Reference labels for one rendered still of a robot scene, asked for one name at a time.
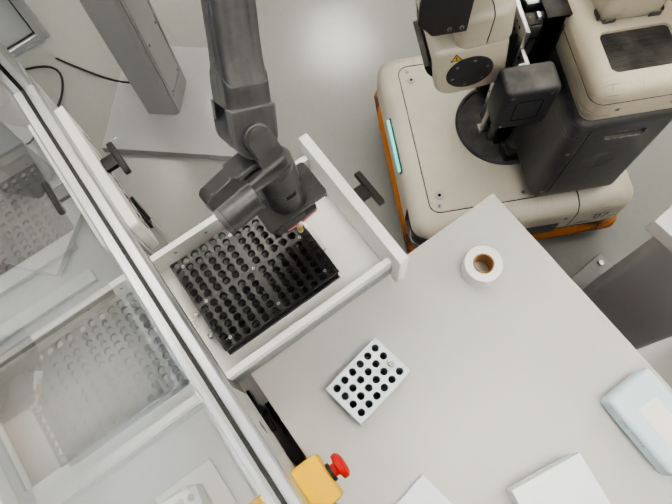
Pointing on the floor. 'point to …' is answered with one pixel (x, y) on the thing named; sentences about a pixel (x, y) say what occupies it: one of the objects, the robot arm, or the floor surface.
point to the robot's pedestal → (636, 287)
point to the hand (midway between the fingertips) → (297, 219)
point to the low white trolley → (469, 377)
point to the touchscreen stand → (156, 86)
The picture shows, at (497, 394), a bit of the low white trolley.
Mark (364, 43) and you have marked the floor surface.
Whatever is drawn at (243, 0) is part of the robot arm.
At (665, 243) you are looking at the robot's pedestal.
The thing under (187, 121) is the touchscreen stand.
